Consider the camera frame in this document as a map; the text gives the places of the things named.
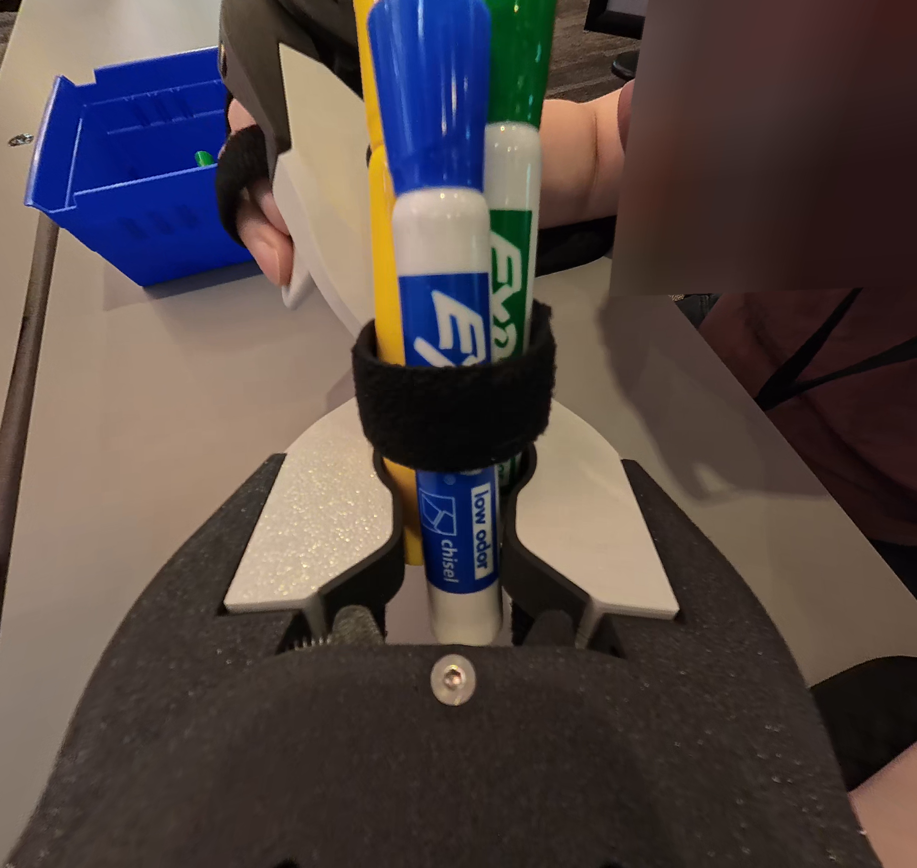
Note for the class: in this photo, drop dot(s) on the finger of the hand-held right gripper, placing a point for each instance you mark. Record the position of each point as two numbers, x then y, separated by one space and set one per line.
329 187

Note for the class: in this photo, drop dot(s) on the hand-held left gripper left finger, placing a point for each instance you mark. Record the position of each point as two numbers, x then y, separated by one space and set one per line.
308 524

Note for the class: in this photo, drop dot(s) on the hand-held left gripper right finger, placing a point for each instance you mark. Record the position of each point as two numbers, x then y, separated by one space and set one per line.
594 524

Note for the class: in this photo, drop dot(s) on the yellow dry erase marker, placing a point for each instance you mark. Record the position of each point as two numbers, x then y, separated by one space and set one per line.
383 273

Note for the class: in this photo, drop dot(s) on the blue dry erase marker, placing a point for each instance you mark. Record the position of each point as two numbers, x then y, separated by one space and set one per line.
437 94

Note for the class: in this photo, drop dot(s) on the green dry erase marker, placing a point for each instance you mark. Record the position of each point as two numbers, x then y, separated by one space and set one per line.
204 159
512 59

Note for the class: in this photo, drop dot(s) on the person's left forearm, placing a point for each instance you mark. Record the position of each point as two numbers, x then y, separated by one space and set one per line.
892 825

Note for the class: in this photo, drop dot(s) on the person's right hand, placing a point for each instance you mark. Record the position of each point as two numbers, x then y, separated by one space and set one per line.
272 238

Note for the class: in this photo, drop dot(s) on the blue plastic bin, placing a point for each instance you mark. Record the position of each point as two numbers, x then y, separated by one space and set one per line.
107 230

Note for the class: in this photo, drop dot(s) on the black armrest pad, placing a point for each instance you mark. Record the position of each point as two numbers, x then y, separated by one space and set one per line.
874 717
573 245

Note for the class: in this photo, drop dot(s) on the maroon shirt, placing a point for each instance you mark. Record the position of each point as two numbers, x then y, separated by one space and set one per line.
860 467

